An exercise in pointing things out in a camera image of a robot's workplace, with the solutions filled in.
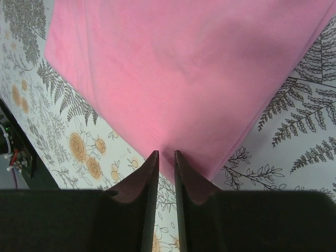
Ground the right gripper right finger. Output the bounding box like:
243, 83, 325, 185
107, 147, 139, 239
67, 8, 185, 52
175, 151, 335, 251

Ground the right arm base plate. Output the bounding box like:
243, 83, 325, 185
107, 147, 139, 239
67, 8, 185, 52
1, 101, 59, 190

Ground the pink t-shirt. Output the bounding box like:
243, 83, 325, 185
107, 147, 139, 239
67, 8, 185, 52
45, 1, 335, 180

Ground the floral patterned table mat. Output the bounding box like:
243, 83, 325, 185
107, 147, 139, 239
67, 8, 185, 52
0, 0, 336, 252

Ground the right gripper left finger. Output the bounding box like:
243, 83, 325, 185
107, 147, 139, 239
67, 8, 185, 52
1, 151, 159, 251

